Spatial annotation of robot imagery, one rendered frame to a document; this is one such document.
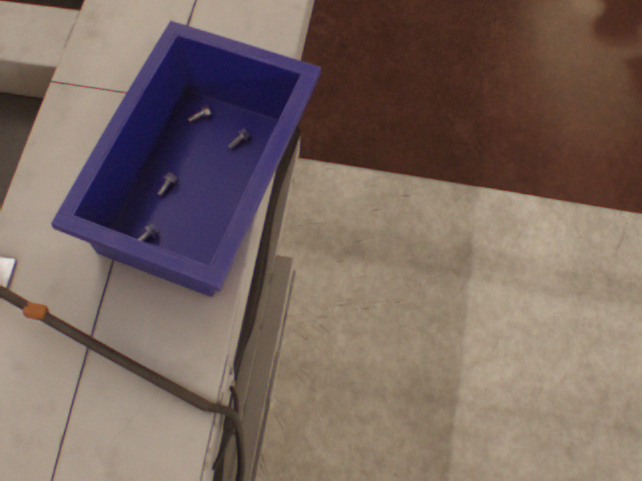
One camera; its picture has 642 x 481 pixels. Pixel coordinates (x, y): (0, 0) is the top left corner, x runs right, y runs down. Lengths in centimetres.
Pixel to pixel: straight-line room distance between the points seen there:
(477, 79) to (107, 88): 123
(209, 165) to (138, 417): 25
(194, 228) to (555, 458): 103
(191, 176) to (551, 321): 106
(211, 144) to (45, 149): 16
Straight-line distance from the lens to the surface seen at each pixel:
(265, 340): 120
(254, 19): 94
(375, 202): 179
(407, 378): 164
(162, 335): 76
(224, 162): 83
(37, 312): 75
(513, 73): 203
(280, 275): 124
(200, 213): 81
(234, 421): 74
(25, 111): 98
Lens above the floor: 155
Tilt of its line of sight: 61 degrees down
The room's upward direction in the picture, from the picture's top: 6 degrees clockwise
